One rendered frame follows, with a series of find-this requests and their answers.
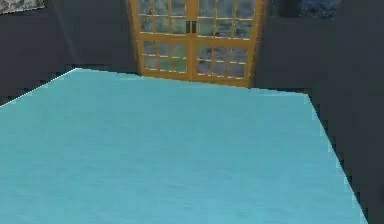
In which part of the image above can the yellow wooden glazed door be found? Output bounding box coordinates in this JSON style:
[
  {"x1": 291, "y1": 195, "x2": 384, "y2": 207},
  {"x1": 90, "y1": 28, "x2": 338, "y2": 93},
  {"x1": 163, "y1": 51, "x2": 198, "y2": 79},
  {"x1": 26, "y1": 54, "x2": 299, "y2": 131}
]
[
  {"x1": 191, "y1": 0, "x2": 268, "y2": 88},
  {"x1": 127, "y1": 0, "x2": 195, "y2": 82}
]

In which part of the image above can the dark blue framed wall picture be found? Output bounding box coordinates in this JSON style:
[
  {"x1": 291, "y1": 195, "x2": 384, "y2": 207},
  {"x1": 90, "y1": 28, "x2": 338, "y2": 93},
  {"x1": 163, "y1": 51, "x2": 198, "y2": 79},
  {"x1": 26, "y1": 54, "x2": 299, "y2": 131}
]
[{"x1": 270, "y1": 0, "x2": 344, "y2": 20}]

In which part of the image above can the grey framed wall picture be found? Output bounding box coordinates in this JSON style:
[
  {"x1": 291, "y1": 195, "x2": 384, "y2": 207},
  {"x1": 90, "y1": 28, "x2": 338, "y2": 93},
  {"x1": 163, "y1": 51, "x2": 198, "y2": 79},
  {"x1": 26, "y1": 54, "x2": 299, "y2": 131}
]
[{"x1": 0, "y1": 0, "x2": 46, "y2": 15}]

